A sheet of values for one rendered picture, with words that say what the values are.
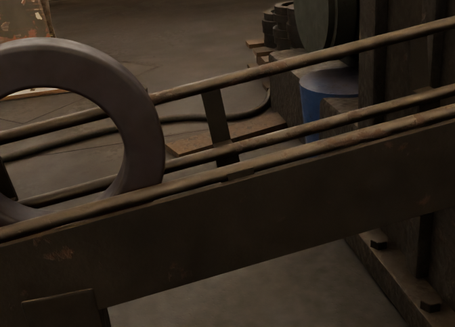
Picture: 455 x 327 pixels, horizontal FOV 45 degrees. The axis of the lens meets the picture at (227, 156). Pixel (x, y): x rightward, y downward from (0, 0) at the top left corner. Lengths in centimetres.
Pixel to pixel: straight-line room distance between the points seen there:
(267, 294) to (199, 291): 16
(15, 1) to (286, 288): 214
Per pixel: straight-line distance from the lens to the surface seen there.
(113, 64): 44
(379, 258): 129
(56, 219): 46
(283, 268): 137
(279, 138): 52
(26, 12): 300
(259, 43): 288
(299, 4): 197
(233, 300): 129
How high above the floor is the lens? 81
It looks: 25 degrees down
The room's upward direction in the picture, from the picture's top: 5 degrees counter-clockwise
